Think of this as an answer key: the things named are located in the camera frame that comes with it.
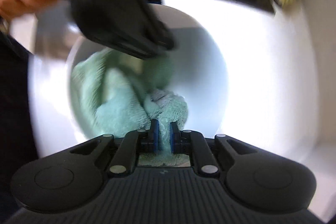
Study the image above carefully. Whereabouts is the white patterned ceramic bowl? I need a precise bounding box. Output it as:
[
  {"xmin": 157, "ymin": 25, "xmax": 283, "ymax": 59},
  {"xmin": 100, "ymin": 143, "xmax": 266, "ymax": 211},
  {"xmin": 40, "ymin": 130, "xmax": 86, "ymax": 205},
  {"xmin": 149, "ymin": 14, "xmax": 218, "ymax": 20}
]
[{"xmin": 67, "ymin": 3, "xmax": 228, "ymax": 139}]

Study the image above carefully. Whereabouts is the green microfiber cloth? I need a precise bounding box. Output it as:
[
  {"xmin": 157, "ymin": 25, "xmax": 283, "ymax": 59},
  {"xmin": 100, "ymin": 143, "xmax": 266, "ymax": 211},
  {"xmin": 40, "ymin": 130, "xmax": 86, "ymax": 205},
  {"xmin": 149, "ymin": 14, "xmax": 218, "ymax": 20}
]
[{"xmin": 71, "ymin": 48, "xmax": 189, "ymax": 166}]

